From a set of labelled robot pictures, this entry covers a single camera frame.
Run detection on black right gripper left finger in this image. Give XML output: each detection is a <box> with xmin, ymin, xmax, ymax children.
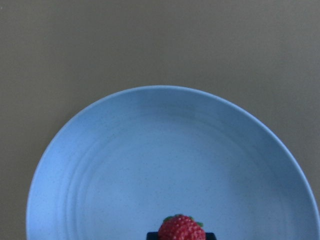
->
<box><xmin>146</xmin><ymin>232</ymin><xmax>159</xmax><ymax>240</ymax></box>

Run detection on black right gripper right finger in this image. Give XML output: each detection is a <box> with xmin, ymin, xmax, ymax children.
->
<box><xmin>205</xmin><ymin>232</ymin><xmax>216</xmax><ymax>240</ymax></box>

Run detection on red strawberry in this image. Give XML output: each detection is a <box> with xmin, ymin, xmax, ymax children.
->
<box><xmin>157</xmin><ymin>214</ymin><xmax>206</xmax><ymax>240</ymax></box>

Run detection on blue plate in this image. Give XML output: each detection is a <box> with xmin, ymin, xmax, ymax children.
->
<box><xmin>26</xmin><ymin>86</ymin><xmax>320</xmax><ymax>240</ymax></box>

